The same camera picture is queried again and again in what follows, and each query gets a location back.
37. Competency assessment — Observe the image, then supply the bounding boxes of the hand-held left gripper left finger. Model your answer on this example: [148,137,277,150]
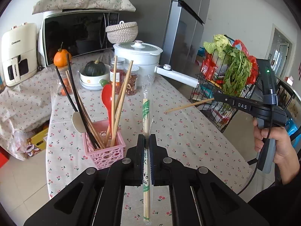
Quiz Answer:
[24,134,146,226]

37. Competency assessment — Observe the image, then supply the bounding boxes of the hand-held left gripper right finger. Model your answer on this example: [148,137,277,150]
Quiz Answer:
[149,134,270,226]

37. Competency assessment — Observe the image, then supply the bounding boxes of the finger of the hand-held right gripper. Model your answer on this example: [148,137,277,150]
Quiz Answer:
[214,91,234,104]

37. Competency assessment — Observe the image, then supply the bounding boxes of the pink perforated basket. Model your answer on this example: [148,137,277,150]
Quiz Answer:
[82,120,126,170]

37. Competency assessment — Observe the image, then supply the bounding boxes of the plastic-wrapped disposable chopsticks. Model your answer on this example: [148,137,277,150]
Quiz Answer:
[141,74,153,223]

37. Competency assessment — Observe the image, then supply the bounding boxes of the red plastic spoon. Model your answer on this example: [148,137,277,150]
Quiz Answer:
[101,84,113,134]

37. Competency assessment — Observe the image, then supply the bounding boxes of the black chopstick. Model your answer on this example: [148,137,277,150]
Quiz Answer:
[55,66,98,149]
[66,54,99,149]

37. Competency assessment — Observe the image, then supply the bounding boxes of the person's right forearm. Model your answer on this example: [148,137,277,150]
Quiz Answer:
[279,155,301,186]

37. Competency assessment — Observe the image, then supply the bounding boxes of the person's right hand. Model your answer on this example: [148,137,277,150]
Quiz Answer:
[253,119,299,168]

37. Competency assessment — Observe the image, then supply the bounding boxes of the blue snack packet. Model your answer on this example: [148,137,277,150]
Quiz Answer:
[199,83,213,96]

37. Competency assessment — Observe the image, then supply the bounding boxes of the blue plastic stool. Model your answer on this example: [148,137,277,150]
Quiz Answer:
[286,118,299,134]

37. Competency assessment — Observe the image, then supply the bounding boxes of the leafy green herbs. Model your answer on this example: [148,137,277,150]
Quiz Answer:
[222,46,253,97]

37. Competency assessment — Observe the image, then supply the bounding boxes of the red snack package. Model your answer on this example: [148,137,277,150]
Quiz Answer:
[201,53,218,79]

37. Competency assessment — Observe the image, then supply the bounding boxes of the red plastic bag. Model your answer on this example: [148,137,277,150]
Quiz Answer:
[232,40,259,85]

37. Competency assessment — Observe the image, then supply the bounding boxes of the napa cabbage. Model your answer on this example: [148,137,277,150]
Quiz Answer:
[203,34,232,57]

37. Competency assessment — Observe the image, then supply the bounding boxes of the jar of dried fruit rings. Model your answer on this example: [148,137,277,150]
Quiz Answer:
[123,65,140,96]

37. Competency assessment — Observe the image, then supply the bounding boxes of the grey refrigerator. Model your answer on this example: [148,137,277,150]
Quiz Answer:
[117,0,213,65]

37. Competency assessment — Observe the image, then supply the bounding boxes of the jar of red berries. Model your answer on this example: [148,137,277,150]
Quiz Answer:
[110,58,126,83]

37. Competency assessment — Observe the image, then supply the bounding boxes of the person's dark clothing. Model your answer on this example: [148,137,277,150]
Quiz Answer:
[247,181,301,226]

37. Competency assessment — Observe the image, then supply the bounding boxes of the white electric pot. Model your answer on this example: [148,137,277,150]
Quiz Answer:
[113,40,200,89]

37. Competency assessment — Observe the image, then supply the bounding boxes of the dark green pumpkin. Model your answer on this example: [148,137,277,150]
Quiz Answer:
[84,60,106,77]

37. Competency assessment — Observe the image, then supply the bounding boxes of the yellow cardboard box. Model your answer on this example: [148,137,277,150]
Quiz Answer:
[29,127,50,151]

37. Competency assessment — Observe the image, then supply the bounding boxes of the clear glass jar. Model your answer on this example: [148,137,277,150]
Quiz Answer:
[55,65,73,96]

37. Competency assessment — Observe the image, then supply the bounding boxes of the woven lidded basket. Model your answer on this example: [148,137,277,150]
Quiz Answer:
[105,21,139,44]

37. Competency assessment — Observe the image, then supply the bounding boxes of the clear plastic bag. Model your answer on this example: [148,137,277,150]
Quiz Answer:
[13,129,39,162]

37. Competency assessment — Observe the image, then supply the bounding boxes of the large orange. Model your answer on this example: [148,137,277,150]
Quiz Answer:
[54,42,71,67]

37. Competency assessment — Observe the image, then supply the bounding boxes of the black microwave oven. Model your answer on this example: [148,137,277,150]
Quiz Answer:
[38,9,119,69]

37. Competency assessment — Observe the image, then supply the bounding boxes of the red box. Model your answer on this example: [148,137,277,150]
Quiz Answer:
[0,149,10,169]

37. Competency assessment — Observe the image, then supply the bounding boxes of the cream air fryer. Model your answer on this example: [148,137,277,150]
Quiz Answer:
[1,23,38,87]

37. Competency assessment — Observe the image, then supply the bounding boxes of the floral cloth cover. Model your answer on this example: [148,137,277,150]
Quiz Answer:
[32,0,136,15]

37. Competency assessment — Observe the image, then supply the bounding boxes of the black wire rack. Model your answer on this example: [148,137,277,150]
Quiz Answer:
[189,34,261,133]

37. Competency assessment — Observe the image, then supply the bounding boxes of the black cable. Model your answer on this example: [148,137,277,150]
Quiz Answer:
[237,106,274,195]

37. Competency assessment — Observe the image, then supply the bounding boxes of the white door frame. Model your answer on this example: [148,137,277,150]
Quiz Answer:
[267,24,294,64]

